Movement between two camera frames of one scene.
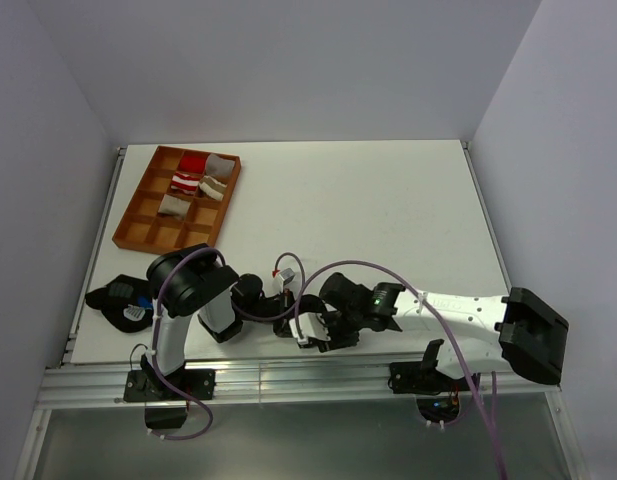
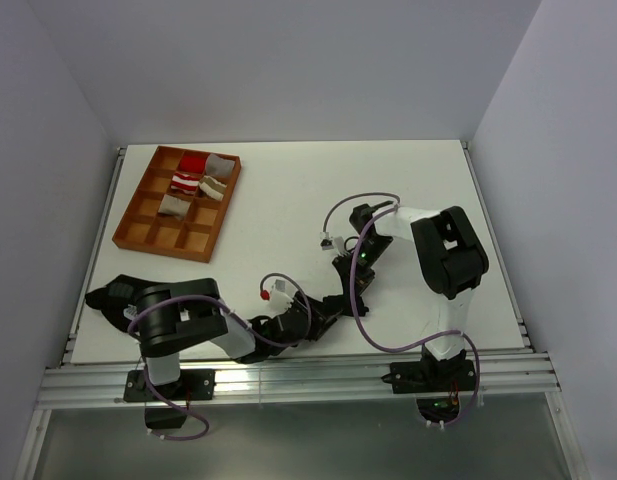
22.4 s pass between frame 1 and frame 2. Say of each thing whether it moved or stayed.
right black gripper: moved
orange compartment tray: stayed
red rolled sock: stayed
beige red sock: stayed
